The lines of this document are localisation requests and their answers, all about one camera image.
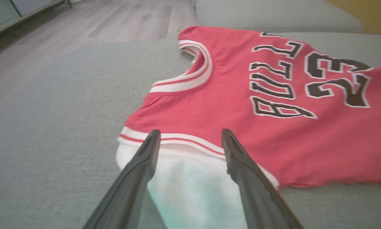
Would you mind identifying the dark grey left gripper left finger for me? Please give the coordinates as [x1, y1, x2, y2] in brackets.
[82, 129, 162, 229]

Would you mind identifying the grey sofa cushion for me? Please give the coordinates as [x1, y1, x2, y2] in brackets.
[194, 0, 364, 34]

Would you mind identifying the red white basketball jersey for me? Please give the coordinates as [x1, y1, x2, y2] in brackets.
[116, 26, 381, 229]

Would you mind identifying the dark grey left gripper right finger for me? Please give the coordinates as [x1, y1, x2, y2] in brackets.
[221, 128, 305, 229]

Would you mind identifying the large grey sofa seat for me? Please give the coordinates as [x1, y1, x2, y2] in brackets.
[0, 32, 381, 229]

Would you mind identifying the yellow panel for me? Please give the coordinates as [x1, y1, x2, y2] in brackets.
[326, 0, 381, 36]

